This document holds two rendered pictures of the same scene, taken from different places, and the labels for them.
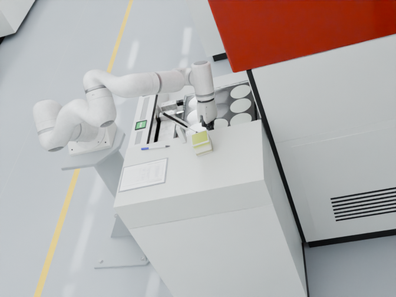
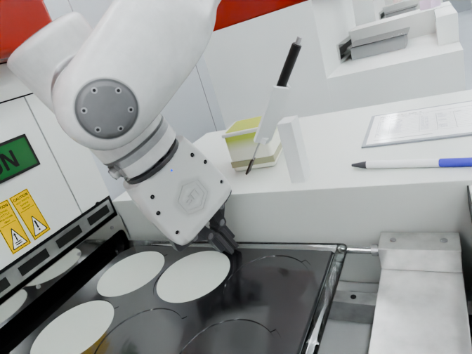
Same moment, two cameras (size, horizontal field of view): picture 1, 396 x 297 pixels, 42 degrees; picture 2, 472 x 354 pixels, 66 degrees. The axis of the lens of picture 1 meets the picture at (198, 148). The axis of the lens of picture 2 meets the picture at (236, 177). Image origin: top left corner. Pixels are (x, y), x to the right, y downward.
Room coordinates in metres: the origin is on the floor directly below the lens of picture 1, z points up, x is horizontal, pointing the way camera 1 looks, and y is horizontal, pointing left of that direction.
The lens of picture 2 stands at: (2.23, 0.06, 1.16)
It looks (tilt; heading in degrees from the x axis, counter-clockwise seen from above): 20 degrees down; 193
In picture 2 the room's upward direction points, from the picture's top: 17 degrees counter-clockwise
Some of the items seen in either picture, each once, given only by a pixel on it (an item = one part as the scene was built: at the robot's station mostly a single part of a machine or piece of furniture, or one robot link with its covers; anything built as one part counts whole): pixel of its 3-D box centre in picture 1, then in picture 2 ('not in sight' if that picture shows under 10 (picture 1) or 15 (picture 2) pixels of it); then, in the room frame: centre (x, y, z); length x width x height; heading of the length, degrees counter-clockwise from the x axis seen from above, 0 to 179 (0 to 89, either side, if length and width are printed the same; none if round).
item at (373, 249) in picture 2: not in sight; (362, 249); (1.85, 0.09, 0.89); 0.05 x 0.01 x 0.01; 70
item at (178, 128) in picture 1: (182, 129); (278, 134); (1.76, 0.02, 1.03); 0.06 x 0.04 x 0.13; 70
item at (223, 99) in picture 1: (218, 111); (139, 345); (1.96, -0.16, 0.90); 0.34 x 0.34 x 0.01; 70
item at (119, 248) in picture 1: (112, 195); not in sight; (2.30, 0.57, 0.41); 0.51 x 0.44 x 0.82; 65
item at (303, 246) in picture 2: not in sight; (218, 246); (1.79, -0.10, 0.90); 0.37 x 0.01 x 0.01; 70
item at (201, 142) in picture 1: (202, 143); (254, 142); (1.66, -0.02, 1.00); 0.07 x 0.07 x 0.07; 79
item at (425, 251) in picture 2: not in sight; (418, 250); (1.87, 0.15, 0.89); 0.08 x 0.03 x 0.03; 70
